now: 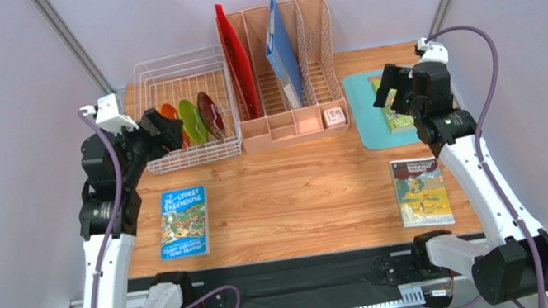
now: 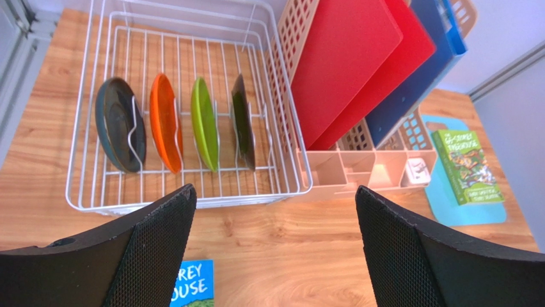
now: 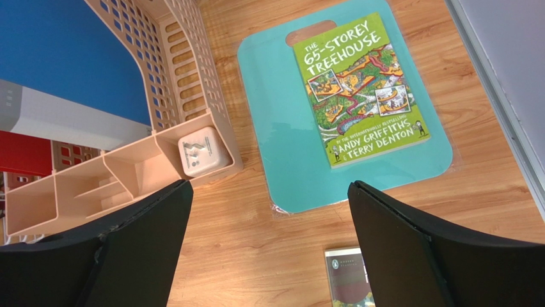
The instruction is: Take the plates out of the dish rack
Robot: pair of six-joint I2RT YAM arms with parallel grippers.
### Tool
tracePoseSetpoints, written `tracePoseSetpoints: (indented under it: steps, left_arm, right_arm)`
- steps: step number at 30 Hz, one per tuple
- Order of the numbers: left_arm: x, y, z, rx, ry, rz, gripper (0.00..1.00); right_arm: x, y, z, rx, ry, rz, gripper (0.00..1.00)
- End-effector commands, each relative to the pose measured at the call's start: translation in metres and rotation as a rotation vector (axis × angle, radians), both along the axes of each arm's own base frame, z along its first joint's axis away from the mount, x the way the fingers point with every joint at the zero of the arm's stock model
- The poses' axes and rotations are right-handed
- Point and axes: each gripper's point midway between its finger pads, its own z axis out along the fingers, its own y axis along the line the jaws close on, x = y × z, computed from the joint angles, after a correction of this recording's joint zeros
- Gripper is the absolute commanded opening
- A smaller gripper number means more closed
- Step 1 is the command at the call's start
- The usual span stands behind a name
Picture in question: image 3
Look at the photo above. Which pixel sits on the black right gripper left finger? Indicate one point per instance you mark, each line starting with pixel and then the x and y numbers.
pixel 125 258

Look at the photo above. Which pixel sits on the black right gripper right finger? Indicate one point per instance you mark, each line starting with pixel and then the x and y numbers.
pixel 414 258

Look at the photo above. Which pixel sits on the grey penguin paperback book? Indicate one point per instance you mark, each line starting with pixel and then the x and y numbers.
pixel 348 278

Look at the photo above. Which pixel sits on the white charger cube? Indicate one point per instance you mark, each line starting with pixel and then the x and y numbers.
pixel 202 152

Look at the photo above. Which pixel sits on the pink plastic file organizer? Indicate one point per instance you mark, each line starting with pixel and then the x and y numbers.
pixel 169 44

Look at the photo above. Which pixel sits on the teal cutting board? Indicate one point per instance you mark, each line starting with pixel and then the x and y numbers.
pixel 298 174

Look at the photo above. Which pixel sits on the red file folder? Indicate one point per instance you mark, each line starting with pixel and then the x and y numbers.
pixel 25 154

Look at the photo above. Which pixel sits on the green 65-storey treehouse book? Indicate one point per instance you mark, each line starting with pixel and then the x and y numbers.
pixel 360 97

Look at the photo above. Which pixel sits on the blue file folder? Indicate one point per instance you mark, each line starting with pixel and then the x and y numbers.
pixel 66 77

